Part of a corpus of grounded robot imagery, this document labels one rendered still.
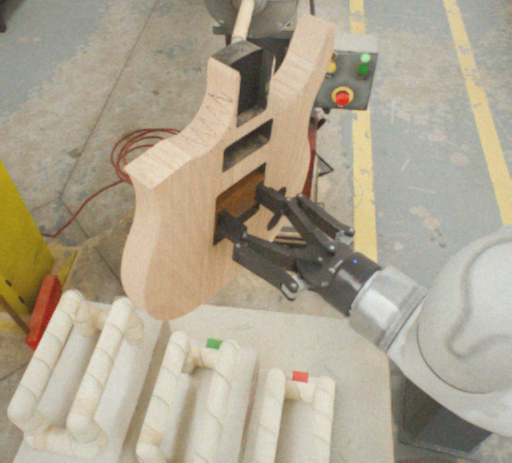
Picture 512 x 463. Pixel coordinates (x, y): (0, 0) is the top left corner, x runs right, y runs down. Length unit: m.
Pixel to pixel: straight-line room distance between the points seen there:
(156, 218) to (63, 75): 2.97
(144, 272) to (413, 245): 1.92
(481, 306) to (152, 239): 0.36
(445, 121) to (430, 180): 0.51
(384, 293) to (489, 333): 0.20
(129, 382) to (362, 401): 0.43
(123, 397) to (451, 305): 0.56
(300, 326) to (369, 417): 0.22
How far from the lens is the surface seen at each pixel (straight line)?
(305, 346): 1.04
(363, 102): 1.52
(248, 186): 0.68
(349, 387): 1.02
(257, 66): 0.59
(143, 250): 0.60
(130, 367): 0.85
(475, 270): 0.40
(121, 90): 3.26
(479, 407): 0.58
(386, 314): 0.58
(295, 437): 0.96
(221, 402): 0.78
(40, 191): 2.75
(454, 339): 0.43
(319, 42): 0.66
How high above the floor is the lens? 1.87
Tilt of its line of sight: 49 degrees down
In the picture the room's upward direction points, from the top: straight up
